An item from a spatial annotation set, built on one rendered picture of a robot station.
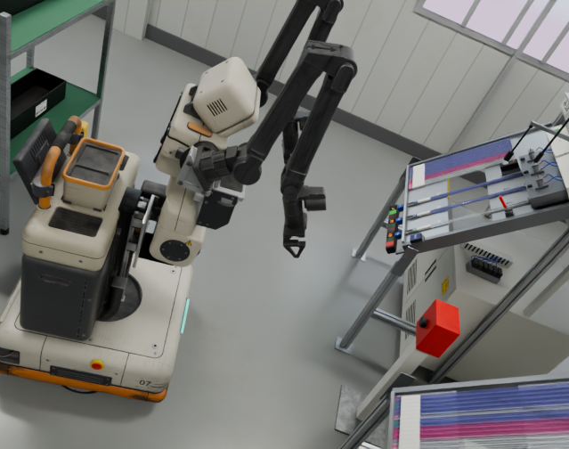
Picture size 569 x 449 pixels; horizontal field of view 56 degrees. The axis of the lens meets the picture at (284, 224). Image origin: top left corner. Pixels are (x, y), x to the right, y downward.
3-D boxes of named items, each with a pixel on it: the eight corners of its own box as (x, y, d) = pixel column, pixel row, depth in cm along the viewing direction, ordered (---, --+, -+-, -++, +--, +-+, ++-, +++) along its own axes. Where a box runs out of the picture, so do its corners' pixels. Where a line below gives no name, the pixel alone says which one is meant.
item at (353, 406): (334, 429, 241) (418, 327, 192) (341, 385, 259) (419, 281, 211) (383, 449, 242) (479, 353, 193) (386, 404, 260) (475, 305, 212)
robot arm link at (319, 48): (312, 22, 129) (312, 39, 121) (359, 50, 133) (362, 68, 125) (231, 157, 155) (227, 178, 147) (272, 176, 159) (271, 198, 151)
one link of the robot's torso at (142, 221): (118, 264, 196) (128, 216, 181) (136, 214, 218) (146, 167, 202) (190, 281, 202) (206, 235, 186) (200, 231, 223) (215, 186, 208)
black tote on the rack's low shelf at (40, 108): (-1, 149, 248) (-1, 129, 241) (-37, 134, 247) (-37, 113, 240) (65, 98, 292) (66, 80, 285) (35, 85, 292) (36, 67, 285)
